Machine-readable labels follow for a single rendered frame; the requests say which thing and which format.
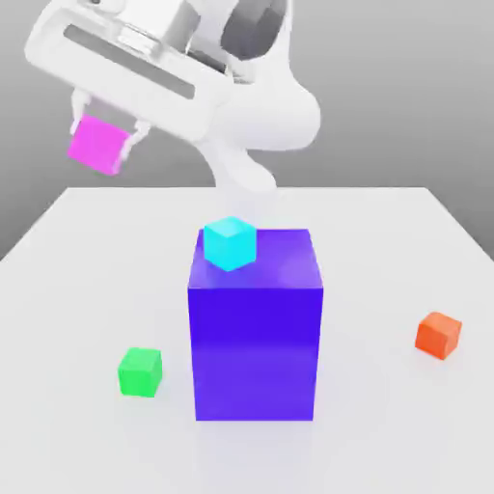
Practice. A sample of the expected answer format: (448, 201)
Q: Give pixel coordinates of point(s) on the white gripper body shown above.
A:
(127, 87)

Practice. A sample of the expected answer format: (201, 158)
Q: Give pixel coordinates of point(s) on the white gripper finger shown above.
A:
(135, 137)
(79, 106)

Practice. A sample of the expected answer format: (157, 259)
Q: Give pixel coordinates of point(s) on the small magenta cube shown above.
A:
(98, 144)

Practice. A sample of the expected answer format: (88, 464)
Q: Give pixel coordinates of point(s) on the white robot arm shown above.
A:
(278, 115)

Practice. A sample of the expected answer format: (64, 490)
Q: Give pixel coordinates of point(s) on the small cyan cube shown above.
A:
(229, 243)

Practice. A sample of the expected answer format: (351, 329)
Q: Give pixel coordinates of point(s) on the small green cube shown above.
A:
(139, 372)

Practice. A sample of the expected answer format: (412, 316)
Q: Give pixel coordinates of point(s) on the small orange cube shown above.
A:
(438, 335)

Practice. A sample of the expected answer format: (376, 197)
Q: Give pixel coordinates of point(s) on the large blue box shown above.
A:
(254, 339)

